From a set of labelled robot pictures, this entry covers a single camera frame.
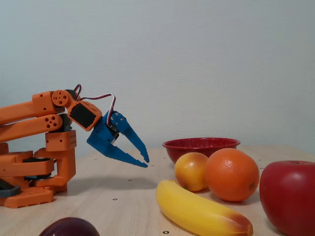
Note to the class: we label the orange fruit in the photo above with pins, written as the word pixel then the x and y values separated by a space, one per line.
pixel 231 174

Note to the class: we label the dark purple plum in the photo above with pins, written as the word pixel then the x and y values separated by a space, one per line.
pixel 69 228

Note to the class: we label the blue gripper black motor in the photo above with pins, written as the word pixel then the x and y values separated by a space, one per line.
pixel 101 140

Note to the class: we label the red speckled bowl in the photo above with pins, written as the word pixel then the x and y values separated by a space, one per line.
pixel 197 146

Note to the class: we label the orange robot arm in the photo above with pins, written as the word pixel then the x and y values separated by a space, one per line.
pixel 24 110

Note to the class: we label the yellow orange peach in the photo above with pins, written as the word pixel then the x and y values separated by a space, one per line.
pixel 189 172

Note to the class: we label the dark grey table clamp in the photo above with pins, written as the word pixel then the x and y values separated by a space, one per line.
pixel 9 191

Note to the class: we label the orange robot base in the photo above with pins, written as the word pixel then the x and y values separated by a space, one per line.
pixel 27 197

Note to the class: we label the red apple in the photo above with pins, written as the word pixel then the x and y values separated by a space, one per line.
pixel 288 196

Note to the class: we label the yellow plastic banana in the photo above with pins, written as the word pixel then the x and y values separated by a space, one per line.
pixel 192 211

